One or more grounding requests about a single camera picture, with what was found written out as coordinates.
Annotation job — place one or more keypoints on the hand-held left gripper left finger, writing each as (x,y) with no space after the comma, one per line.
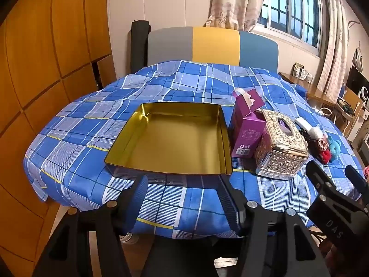
(140,192)

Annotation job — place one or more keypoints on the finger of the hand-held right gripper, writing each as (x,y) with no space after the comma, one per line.
(315,174)
(357,181)

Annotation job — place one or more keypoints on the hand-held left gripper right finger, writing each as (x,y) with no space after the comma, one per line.
(230,202)

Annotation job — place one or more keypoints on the blue plush toy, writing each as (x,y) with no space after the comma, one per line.
(335,148)

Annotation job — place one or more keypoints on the black sock white fluffy cuff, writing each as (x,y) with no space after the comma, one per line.
(317,131)

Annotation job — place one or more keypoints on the white soft packet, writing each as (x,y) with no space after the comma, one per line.
(302,122)

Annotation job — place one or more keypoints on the gold metal tin tray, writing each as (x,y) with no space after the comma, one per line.
(173,138)

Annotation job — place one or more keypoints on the person's right forearm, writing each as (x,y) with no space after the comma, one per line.
(351,262)

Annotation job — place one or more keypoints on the ornate metallic tissue box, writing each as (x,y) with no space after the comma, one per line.
(276,153)

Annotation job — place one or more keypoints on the wooden chair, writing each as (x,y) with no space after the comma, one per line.
(351,112)

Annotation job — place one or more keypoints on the purple tissue box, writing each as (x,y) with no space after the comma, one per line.
(248,132)

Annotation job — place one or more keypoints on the wooden side desk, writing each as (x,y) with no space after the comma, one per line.
(317,95)

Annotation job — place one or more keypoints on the blue plaid tablecloth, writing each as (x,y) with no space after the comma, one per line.
(86,127)

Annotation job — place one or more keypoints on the black monitor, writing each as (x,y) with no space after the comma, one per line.
(356,80)

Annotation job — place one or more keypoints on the small box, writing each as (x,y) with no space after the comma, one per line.
(297,69)

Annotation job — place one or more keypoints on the striped light curtain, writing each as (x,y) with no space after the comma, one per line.
(334,49)

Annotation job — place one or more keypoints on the black rolled mat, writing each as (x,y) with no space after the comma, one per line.
(139,46)

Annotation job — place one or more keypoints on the grey yellow blue chair back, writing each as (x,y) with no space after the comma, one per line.
(216,46)

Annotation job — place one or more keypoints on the window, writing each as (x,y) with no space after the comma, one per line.
(288,8)

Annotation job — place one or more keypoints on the wooden wardrobe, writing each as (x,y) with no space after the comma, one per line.
(43,49)

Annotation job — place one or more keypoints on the patterned beige curtain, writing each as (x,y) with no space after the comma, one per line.
(233,3)

